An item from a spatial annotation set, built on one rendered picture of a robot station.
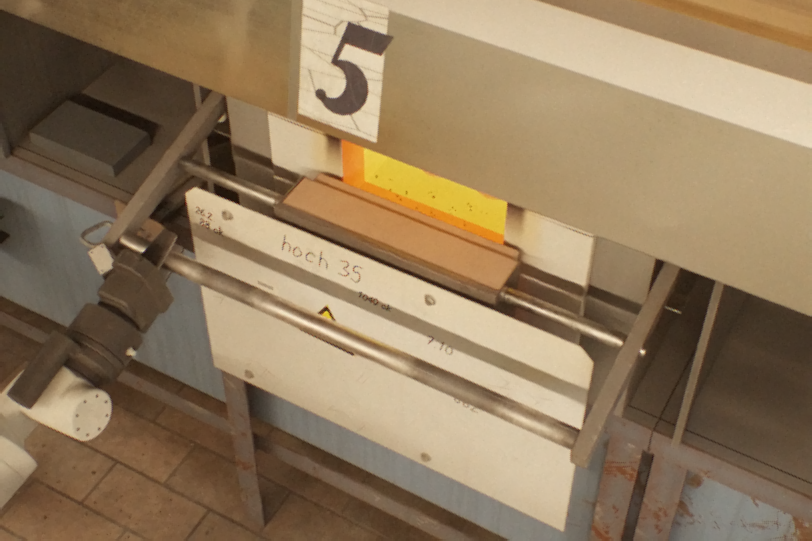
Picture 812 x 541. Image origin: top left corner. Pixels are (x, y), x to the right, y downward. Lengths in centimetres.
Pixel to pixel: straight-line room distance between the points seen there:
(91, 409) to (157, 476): 123
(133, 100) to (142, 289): 76
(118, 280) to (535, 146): 70
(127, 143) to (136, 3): 92
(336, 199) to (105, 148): 63
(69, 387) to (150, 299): 16
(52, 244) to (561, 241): 121
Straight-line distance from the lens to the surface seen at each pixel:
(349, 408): 187
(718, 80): 102
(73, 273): 252
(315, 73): 118
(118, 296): 161
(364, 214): 164
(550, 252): 160
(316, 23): 115
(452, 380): 149
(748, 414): 184
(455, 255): 159
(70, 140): 221
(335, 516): 269
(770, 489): 179
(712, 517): 200
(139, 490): 278
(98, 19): 133
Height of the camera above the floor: 228
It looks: 46 degrees down
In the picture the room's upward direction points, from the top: straight up
